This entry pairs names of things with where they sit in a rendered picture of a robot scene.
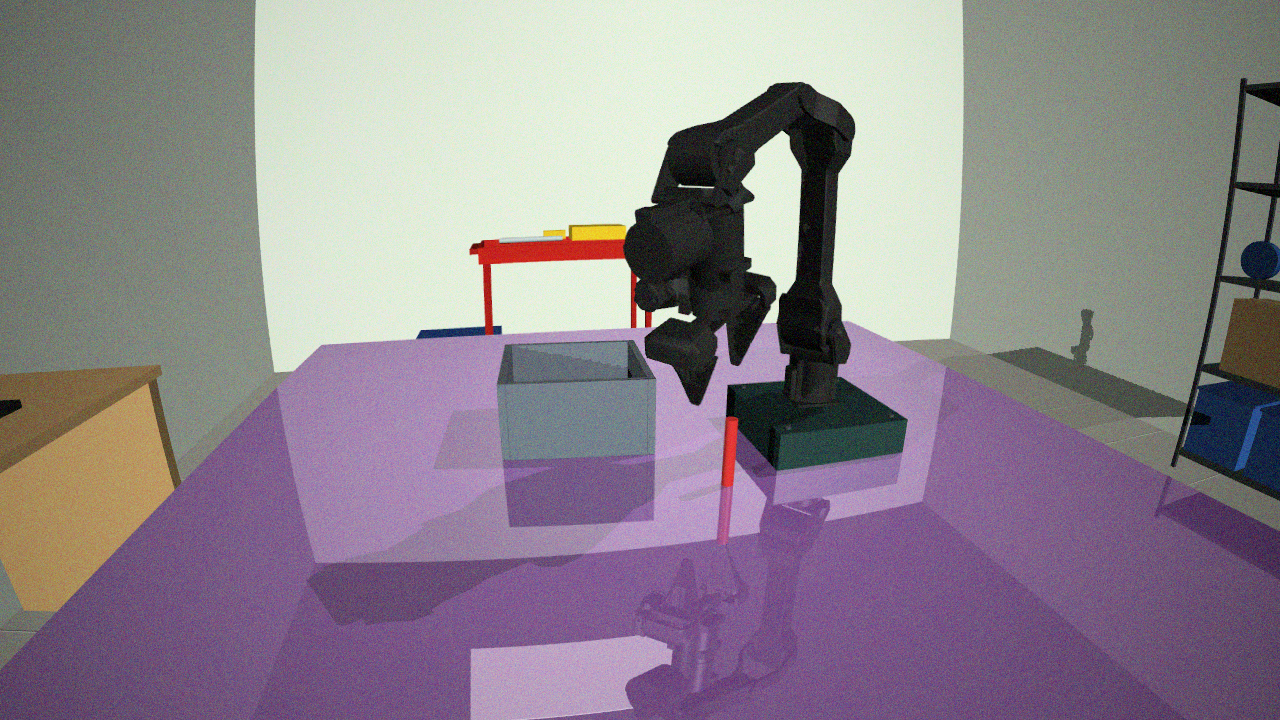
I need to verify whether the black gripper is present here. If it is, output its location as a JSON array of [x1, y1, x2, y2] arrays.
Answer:
[[644, 252, 777, 406]]

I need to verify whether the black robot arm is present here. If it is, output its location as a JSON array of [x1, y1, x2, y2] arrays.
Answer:
[[623, 82, 856, 407]]

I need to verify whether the red peg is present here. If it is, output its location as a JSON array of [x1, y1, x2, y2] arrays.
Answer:
[[722, 416, 739, 487]]

